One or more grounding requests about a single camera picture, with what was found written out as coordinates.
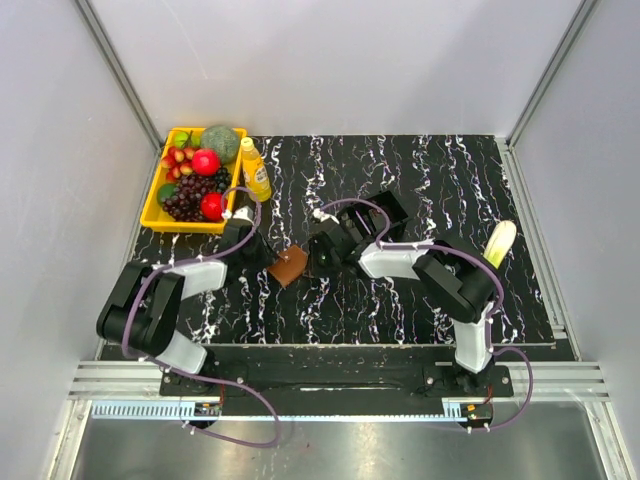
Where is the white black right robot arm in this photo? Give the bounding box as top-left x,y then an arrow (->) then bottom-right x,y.
308,211 -> 504,396

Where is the red pomegranate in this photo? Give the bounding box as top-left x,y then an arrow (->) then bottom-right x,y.
191,149 -> 221,176
200,192 -> 226,223

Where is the green melon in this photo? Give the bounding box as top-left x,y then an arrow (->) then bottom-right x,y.
200,125 -> 241,165

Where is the red pomegranate lower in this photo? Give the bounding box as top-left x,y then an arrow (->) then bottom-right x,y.
200,192 -> 226,223

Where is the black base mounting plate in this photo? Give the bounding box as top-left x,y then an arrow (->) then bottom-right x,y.
160,345 -> 514,419

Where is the green lime fruit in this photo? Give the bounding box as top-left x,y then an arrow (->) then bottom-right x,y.
156,183 -> 178,205

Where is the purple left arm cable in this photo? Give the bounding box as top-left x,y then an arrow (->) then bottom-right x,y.
121,186 -> 284,449

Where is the brown leather card holder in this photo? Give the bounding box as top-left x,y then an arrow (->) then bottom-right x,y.
267,245 -> 308,288

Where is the yellow plastic fruit tray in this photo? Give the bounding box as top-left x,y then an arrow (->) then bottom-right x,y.
140,125 -> 247,235

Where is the small red fruit cluster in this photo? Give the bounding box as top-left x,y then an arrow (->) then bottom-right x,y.
160,146 -> 196,183

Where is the red pomegranate upper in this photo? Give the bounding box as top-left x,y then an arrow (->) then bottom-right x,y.
191,149 -> 221,176

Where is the yellow juice bottle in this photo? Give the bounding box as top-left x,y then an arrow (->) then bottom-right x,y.
240,137 -> 272,202

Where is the black plastic card box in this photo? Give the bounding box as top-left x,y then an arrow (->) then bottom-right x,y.
338,190 -> 409,242

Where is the black grape bunch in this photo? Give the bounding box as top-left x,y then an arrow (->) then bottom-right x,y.
212,167 -> 232,194

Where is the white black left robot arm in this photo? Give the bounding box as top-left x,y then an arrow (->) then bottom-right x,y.
96,206 -> 274,395

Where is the dark purple grape bunch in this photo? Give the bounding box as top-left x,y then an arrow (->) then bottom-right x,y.
160,173 -> 213,222

